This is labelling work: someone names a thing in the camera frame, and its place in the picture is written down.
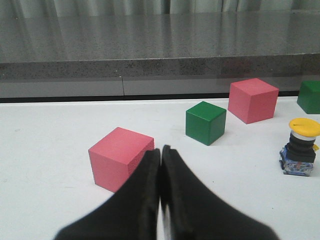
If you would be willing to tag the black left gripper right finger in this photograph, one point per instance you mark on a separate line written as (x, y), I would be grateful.
(193, 212)

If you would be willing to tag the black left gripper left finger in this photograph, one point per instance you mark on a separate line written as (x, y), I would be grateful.
(130, 214)

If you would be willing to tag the yellow push button switch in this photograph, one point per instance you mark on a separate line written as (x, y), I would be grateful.
(297, 157)

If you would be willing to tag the pink cube near gripper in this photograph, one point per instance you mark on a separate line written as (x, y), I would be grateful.
(115, 157)

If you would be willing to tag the green cube left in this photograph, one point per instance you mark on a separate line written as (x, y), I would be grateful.
(205, 122)

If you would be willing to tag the green cube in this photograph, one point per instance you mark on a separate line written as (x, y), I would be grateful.
(309, 97)
(205, 122)

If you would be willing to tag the pink cube centre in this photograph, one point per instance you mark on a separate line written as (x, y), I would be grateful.
(252, 100)

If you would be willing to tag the green cube right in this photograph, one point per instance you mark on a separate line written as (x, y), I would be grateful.
(309, 97)

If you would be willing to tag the grey stone ledge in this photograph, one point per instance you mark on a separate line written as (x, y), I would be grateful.
(172, 54)

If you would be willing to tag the grey curtain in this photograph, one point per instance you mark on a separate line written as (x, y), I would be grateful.
(69, 8)

